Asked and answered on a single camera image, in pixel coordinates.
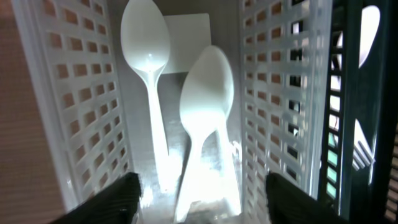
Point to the white fork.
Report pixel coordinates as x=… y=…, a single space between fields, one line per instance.
x=362 y=154

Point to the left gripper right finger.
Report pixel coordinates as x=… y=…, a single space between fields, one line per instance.
x=288 y=204

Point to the white spoon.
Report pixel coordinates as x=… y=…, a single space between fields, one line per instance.
x=205 y=103
x=145 y=43
x=369 y=25

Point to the dark green plastic basket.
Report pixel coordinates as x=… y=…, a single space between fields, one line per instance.
x=368 y=94

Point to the clear plastic basket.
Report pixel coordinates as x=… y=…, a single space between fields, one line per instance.
x=95 y=108

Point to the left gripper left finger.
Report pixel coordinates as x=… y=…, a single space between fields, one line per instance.
x=118 y=203

